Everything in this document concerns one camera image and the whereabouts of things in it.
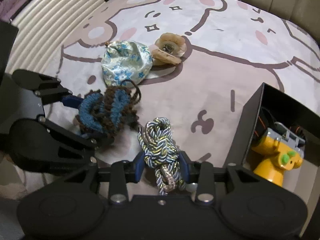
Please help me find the blue white twisted rope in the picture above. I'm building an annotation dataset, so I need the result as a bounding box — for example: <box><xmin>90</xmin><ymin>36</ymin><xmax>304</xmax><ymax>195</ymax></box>
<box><xmin>137</xmin><ymin>117</ymin><xmax>192</xmax><ymax>196</ymax></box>

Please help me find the blue brown crochet scrunchie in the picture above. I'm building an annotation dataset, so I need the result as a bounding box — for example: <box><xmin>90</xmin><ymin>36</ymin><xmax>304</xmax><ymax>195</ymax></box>
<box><xmin>75</xmin><ymin>80</ymin><xmax>142</xmax><ymax>141</ymax></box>

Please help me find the blue floral satin pouch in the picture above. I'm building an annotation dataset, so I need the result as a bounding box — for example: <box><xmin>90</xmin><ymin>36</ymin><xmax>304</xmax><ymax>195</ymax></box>
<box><xmin>101</xmin><ymin>40</ymin><xmax>153</xmax><ymax>87</ymax></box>

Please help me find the yellow toy camera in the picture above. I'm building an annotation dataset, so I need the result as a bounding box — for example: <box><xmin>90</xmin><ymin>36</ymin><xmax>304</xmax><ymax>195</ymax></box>
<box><xmin>252</xmin><ymin>122</ymin><xmax>306</xmax><ymax>187</ymax></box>

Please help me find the beige flower hair clip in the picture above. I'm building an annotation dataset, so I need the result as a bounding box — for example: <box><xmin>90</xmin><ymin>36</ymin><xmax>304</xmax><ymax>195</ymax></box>
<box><xmin>149</xmin><ymin>33</ymin><xmax>187</xmax><ymax>66</ymax></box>

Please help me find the cream ribbed headboard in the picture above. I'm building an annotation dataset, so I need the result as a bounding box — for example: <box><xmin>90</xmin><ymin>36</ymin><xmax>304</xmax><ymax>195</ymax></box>
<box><xmin>5</xmin><ymin>0</ymin><xmax>105</xmax><ymax>74</ymax></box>

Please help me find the black open storage box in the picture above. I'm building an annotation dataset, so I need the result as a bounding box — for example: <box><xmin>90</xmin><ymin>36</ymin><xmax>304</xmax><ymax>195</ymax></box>
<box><xmin>224</xmin><ymin>83</ymin><xmax>319</xmax><ymax>202</ymax></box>

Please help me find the cartoon bear bed sheet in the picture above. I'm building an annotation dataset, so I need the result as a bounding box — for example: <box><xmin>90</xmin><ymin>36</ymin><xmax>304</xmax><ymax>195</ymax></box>
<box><xmin>38</xmin><ymin>0</ymin><xmax>319</xmax><ymax>166</ymax></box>

